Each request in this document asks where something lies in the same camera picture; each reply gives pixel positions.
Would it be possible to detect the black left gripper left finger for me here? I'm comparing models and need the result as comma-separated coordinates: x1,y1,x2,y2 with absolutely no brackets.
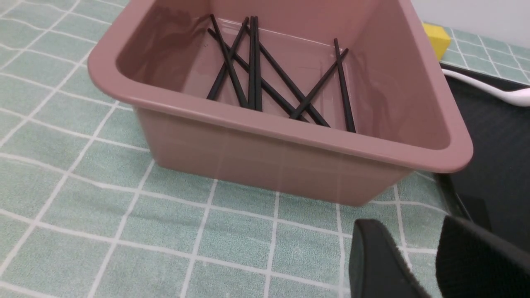
349,219,430,298

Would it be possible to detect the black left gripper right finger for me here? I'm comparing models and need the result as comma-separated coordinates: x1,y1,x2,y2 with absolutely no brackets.
436,216,530,298

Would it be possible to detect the black tray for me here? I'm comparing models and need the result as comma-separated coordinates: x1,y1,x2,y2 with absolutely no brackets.
439,77,530,252

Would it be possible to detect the black chopstick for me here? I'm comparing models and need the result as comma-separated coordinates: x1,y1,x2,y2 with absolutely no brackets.
290,61,337,127
253,16,263,111
207,17,250,101
233,53,295,115
333,38,356,133
246,16,255,110
207,14,249,108
245,28,335,122

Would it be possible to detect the pink plastic bin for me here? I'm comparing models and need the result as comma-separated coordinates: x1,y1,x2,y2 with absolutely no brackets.
88,0,473,206

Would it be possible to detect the white spoon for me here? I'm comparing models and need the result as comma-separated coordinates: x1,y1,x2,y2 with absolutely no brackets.
442,69,530,107

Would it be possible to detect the yellow sponge block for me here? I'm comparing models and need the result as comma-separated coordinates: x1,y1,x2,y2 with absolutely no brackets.
422,23,452,61

